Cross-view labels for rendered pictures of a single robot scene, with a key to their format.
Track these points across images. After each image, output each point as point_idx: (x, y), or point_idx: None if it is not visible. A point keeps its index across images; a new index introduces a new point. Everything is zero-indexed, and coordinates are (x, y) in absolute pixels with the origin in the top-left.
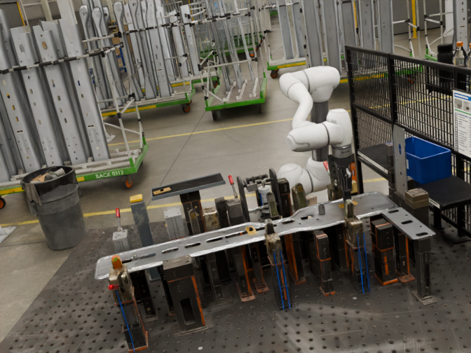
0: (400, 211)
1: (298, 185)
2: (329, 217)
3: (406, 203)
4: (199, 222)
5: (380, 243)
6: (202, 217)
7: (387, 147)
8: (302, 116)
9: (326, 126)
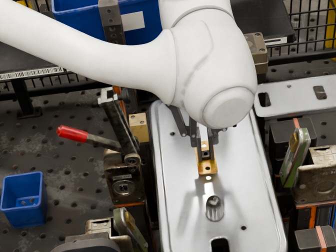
0: (267, 90)
1: (124, 217)
2: (243, 204)
3: None
4: None
5: None
6: None
7: (112, 9)
8: (91, 36)
9: (220, 7)
